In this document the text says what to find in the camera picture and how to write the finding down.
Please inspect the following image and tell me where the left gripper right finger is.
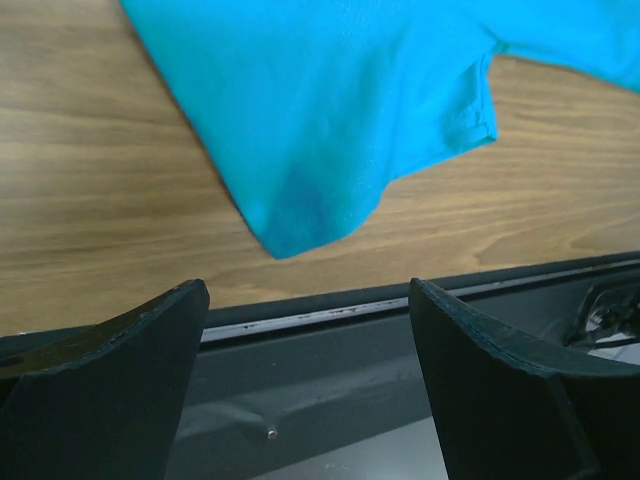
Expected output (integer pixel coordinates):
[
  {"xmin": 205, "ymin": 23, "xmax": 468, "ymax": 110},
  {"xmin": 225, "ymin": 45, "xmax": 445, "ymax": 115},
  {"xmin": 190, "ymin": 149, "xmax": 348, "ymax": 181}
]
[{"xmin": 409, "ymin": 279, "xmax": 639, "ymax": 479}]

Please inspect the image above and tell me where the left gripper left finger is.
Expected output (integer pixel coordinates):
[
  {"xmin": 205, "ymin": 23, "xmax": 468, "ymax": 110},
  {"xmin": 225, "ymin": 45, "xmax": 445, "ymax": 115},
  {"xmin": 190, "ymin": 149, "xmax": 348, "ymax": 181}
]
[{"xmin": 1, "ymin": 279, "xmax": 209, "ymax": 479}]

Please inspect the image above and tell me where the teal t-shirt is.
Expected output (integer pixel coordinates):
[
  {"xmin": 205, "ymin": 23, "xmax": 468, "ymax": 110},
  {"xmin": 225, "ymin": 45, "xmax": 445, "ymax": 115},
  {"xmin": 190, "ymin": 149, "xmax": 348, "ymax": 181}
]
[{"xmin": 123, "ymin": 1, "xmax": 639, "ymax": 259}]

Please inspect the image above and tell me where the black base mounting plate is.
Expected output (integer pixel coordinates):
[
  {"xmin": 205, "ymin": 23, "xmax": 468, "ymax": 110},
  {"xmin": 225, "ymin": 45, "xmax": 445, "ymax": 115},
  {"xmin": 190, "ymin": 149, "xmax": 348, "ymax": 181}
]
[{"xmin": 172, "ymin": 252, "xmax": 639, "ymax": 462}]

